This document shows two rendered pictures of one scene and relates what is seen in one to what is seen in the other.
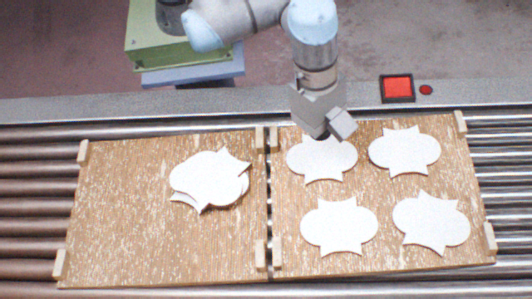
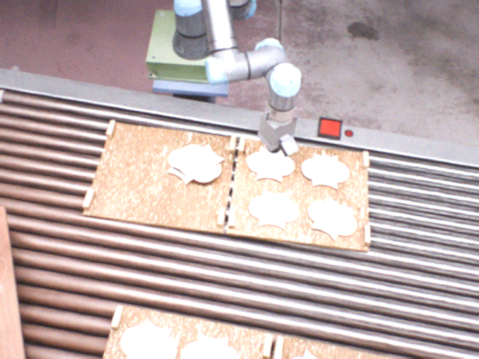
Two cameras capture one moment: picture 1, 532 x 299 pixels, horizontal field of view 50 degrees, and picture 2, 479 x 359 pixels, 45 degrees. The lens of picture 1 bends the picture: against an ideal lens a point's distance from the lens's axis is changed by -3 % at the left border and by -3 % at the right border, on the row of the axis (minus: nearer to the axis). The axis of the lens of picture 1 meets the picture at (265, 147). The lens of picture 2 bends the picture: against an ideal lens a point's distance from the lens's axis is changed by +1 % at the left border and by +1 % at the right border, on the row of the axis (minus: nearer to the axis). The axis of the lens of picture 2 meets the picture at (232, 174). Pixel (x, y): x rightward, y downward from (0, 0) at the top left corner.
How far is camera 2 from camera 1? 0.58 m
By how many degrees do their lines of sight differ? 4
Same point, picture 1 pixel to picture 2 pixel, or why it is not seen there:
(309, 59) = (278, 103)
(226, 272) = (197, 224)
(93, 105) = (118, 95)
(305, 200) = (255, 189)
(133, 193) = (142, 162)
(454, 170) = (354, 189)
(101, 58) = (99, 48)
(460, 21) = (399, 79)
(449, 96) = (363, 141)
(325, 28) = (291, 88)
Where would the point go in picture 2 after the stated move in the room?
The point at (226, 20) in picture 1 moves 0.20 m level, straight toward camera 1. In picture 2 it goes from (233, 69) to (238, 129)
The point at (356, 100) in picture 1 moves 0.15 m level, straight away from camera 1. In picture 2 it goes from (300, 131) to (307, 98)
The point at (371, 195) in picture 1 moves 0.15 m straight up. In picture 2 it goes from (298, 194) to (305, 166)
